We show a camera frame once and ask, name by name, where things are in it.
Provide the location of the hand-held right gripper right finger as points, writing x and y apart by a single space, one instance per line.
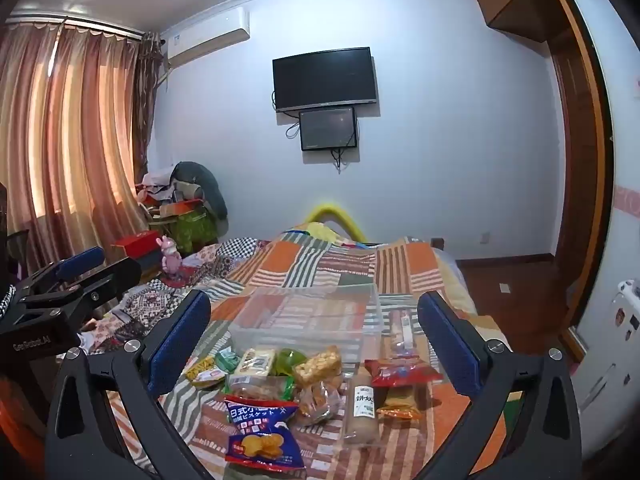
450 345

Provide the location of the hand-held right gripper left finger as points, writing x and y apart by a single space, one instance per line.
177 345

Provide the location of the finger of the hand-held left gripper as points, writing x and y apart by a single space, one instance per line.
110 280
82 262

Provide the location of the red snack packet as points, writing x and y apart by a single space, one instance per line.
400 372

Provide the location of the cream bread packet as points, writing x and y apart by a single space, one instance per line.
255 361

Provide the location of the clear cake packet white label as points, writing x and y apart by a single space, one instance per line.
361 410

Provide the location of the blue biscuit packet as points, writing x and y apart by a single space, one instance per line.
260 435

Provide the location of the clear plastic container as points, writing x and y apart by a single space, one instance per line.
300 320

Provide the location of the puffed rice bar packet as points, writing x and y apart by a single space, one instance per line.
317 362

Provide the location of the clear bag of fried snack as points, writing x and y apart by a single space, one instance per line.
320 402

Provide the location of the yellow snack packet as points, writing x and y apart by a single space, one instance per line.
202 372

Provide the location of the red box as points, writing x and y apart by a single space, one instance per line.
137 249

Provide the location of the small green snack packet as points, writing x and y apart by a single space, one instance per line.
226 360

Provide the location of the pink plush toy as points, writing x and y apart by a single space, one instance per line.
170 259

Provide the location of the orange snack packet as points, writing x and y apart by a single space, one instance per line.
400 402

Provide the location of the white paper on floor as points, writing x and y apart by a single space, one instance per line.
505 288

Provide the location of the clear packet with green edge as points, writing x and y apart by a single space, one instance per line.
257 387

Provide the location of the orange cardboard box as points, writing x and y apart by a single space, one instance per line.
175 208

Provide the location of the green patterned bag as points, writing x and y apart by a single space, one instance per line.
195 230

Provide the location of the bright green snack packet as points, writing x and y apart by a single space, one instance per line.
290 360

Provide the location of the orange striped curtain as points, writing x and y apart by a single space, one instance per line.
65 135

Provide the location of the patchwork blanket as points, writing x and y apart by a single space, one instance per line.
320 265

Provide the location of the white door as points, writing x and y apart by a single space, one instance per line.
610 285

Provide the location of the yellow cloth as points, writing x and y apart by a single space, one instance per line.
322 231

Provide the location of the yellow curved tube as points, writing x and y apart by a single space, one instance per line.
335 212

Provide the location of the dark brown curtain drape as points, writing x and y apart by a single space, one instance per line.
149 85

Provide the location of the white air conditioner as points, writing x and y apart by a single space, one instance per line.
205 40

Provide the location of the wooden overhead cabinet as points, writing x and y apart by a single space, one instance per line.
515 0

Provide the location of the white wall socket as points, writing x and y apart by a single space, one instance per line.
484 236

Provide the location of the wooden door frame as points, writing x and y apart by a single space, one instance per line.
585 160

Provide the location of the small wall monitor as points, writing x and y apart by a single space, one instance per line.
327 127

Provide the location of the large wall television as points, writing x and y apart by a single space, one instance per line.
324 79

